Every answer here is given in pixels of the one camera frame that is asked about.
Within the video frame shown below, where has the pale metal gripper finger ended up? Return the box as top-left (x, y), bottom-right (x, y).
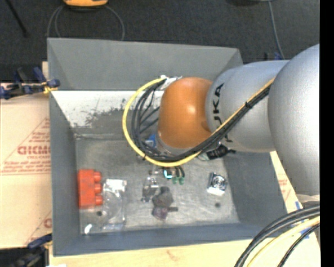
top-left (141, 187), bottom-right (154, 203)
top-left (146, 176), bottom-right (160, 190)

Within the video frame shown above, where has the dark purple-brown toy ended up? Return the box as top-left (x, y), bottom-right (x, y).
top-left (151, 186), bottom-right (179, 220)

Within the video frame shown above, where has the clear plastic packet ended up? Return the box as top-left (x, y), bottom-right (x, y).
top-left (101, 178), bottom-right (128, 231)

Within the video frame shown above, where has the red toy building block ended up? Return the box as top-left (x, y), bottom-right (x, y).
top-left (77, 169), bottom-right (104, 209)

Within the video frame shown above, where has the grey metal bin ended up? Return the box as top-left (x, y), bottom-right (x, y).
top-left (46, 37), bottom-right (289, 257)

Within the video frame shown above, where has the brown cardboard board red print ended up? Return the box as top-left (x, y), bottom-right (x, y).
top-left (0, 82), bottom-right (304, 250)

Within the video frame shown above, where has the black cylinder on white bracket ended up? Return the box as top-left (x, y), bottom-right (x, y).
top-left (198, 145), bottom-right (237, 161)

